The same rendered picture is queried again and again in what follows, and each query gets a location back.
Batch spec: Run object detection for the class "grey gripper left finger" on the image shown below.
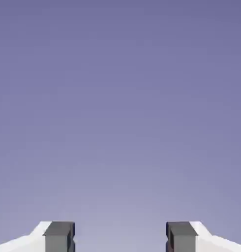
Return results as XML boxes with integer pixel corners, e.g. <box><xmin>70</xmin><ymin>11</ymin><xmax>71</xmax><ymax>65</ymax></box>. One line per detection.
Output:
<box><xmin>0</xmin><ymin>220</ymin><xmax>76</xmax><ymax>252</ymax></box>

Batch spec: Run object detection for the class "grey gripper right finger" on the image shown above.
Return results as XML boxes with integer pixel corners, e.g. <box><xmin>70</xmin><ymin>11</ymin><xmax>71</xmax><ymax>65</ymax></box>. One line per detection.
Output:
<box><xmin>165</xmin><ymin>220</ymin><xmax>241</xmax><ymax>252</ymax></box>

